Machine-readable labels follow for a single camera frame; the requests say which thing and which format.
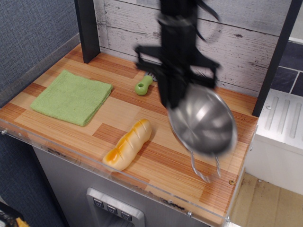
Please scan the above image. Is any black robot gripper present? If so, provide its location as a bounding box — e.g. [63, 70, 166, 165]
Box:
[135, 16, 220, 109]

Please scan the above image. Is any steel two-handled frying pan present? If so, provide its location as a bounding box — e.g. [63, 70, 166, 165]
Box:
[167, 84, 238, 183]

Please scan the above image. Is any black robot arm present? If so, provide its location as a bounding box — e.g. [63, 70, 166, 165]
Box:
[135, 0, 220, 109]

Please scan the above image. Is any yellow object at corner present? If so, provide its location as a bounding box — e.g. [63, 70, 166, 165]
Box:
[15, 218, 30, 227]

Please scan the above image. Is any toy bread loaf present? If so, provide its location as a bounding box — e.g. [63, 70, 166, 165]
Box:
[102, 119, 152, 172]

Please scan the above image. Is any green folded cloth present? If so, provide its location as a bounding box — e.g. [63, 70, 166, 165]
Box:
[30, 70, 113, 126]

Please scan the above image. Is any white grooved side unit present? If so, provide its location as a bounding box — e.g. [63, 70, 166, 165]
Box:
[245, 89, 303, 194]

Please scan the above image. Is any grey cabinet button panel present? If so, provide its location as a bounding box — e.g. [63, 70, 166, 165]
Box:
[86, 187, 145, 227]

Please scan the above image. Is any clear acrylic table guard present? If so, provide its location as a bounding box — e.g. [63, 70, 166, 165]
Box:
[0, 120, 230, 227]

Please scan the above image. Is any green-handled grey toy spatula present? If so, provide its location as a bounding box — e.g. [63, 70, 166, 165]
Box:
[134, 72, 157, 96]

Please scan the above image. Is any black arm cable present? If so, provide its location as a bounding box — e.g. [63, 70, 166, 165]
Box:
[196, 0, 223, 43]

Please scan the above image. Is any left dark vertical post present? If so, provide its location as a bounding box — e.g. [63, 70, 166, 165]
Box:
[74, 0, 100, 63]

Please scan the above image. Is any dark vertical post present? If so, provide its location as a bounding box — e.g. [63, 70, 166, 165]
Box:
[74, 0, 100, 63]
[252, 0, 303, 117]

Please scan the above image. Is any right dark vertical post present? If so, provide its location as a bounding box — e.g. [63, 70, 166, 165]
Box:
[252, 0, 303, 117]

